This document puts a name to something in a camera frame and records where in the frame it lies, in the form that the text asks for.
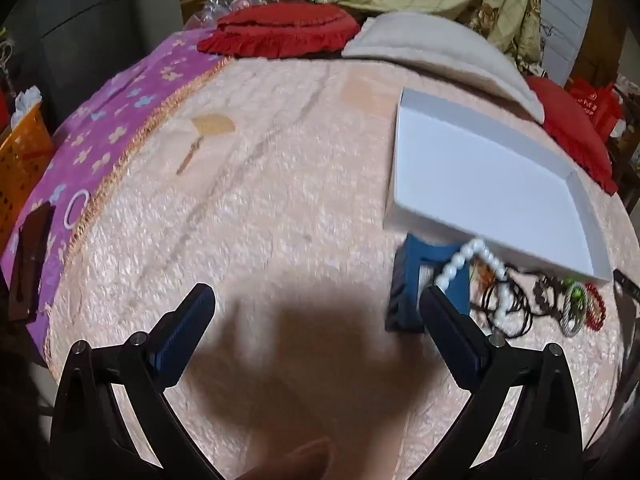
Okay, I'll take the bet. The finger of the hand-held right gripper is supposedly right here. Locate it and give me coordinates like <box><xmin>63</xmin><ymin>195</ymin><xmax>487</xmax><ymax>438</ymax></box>
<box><xmin>612</xmin><ymin>269</ymin><xmax>640</xmax><ymax>302</ymax></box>

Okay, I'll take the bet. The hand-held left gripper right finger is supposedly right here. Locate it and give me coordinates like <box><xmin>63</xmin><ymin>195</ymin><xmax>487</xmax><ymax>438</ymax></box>
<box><xmin>415</xmin><ymin>285</ymin><xmax>586</xmax><ymax>480</ymax></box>

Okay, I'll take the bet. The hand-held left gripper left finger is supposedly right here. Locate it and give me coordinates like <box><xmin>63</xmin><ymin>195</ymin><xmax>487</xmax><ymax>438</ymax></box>
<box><xmin>49</xmin><ymin>283</ymin><xmax>226</xmax><ymax>480</ymax></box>

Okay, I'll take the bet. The red bead bracelet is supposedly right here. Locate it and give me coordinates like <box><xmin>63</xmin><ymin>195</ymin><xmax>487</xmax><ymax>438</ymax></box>
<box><xmin>581</xmin><ymin>282</ymin><xmax>609</xmax><ymax>332</ymax></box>

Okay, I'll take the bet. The green bead bracelet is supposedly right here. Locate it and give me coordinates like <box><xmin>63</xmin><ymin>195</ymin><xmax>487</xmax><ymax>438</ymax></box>
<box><xmin>567</xmin><ymin>280</ymin><xmax>589</xmax><ymax>311</ymax></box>

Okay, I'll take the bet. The silver woven bracelet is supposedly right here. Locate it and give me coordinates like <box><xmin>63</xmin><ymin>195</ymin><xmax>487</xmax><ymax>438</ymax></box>
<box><xmin>559</xmin><ymin>290</ymin><xmax>587</xmax><ymax>339</ymax></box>

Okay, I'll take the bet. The blue bracelet holder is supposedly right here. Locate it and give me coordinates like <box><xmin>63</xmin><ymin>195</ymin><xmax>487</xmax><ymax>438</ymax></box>
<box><xmin>385</xmin><ymin>234</ymin><xmax>473</xmax><ymax>333</ymax></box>

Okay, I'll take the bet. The white bead bracelet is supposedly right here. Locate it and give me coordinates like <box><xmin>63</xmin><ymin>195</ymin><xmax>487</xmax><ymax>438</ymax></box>
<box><xmin>434</xmin><ymin>238</ymin><xmax>508</xmax><ymax>326</ymax></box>

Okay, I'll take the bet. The black hair tie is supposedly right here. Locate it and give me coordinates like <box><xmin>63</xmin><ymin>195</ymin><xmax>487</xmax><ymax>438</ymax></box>
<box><xmin>482</xmin><ymin>265</ymin><xmax>535</xmax><ymax>338</ymax></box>

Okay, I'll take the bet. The white cardboard box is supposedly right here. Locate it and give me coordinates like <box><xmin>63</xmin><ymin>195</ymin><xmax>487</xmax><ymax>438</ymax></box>
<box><xmin>384</xmin><ymin>87</ymin><xmax>613</xmax><ymax>282</ymax></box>

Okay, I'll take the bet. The red ruffled pillow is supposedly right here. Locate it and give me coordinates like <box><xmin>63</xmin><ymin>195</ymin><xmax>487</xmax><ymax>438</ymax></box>
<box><xmin>196</xmin><ymin>2</ymin><xmax>362</xmax><ymax>59</ymax></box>
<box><xmin>525</xmin><ymin>76</ymin><xmax>621</xmax><ymax>197</ymax></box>

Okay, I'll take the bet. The dark brown wallet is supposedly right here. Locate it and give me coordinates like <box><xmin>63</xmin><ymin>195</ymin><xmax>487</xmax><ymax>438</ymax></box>
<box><xmin>7</xmin><ymin>202</ymin><xmax>56</xmax><ymax>323</ymax></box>

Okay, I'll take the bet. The red shopping bag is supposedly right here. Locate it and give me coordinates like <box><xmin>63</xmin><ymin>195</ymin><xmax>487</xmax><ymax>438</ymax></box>
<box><xmin>570</xmin><ymin>76</ymin><xmax>623</xmax><ymax>143</ymax></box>

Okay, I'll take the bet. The gold bar hairpin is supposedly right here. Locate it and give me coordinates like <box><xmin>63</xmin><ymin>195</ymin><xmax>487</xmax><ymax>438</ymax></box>
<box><xmin>176</xmin><ymin>139</ymin><xmax>203</xmax><ymax>176</ymax></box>

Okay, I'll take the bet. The pink quilted bedspread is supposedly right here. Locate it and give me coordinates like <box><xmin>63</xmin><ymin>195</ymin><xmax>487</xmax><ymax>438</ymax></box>
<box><xmin>45</xmin><ymin>55</ymin><xmax>638</xmax><ymax>480</ymax></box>

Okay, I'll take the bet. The tan paper tag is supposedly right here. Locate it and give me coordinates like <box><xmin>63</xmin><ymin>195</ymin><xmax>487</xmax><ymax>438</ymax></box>
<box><xmin>192</xmin><ymin>116</ymin><xmax>236</xmax><ymax>136</ymax></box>

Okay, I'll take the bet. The purple flower blanket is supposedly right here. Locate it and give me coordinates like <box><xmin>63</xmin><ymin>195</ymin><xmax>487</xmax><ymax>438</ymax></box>
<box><xmin>0</xmin><ymin>27</ymin><xmax>231</xmax><ymax>356</ymax></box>

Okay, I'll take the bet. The orange plastic basket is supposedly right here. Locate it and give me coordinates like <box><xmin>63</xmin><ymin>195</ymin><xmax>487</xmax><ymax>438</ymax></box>
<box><xmin>0</xmin><ymin>102</ymin><xmax>56</xmax><ymax>248</ymax></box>

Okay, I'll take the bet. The beige pillow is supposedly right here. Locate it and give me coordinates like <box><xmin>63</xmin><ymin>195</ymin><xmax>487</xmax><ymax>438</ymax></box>
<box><xmin>341</xmin><ymin>11</ymin><xmax>546</xmax><ymax>125</ymax></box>

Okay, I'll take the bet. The grey wardrobe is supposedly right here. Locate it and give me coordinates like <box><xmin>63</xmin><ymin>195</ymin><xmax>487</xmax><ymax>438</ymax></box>
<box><xmin>0</xmin><ymin>0</ymin><xmax>182</xmax><ymax>128</ymax></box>

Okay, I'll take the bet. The clear plastic bag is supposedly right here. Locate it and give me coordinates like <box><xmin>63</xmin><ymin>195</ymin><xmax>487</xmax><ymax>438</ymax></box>
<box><xmin>182</xmin><ymin>0</ymin><xmax>273</xmax><ymax>31</ymax></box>

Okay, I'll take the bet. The brown cord pendant necklace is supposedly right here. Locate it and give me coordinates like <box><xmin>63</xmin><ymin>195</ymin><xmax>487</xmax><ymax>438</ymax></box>
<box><xmin>474</xmin><ymin>259</ymin><xmax>566</xmax><ymax>337</ymax></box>

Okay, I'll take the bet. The brown bead bracelet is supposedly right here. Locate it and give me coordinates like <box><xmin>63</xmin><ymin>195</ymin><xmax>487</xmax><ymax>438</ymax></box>
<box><xmin>531</xmin><ymin>275</ymin><xmax>566</xmax><ymax>312</ymax></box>

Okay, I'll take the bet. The white hair ring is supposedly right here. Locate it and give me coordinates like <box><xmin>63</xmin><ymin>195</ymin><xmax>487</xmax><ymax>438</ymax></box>
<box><xmin>65</xmin><ymin>190</ymin><xmax>91</xmax><ymax>231</ymax></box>

